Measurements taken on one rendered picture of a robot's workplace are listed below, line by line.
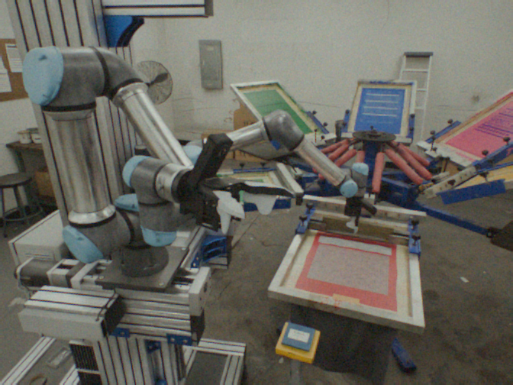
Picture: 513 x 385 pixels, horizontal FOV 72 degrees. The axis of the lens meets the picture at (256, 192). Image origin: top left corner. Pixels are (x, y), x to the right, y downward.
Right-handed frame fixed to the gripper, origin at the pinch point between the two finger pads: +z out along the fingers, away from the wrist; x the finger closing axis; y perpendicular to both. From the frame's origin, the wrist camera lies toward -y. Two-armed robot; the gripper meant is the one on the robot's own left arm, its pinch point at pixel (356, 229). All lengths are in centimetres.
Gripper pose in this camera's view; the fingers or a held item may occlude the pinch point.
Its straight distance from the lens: 191.3
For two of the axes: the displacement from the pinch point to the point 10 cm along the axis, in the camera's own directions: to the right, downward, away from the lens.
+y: -9.4, -1.4, 3.2
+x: -3.5, 3.8, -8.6
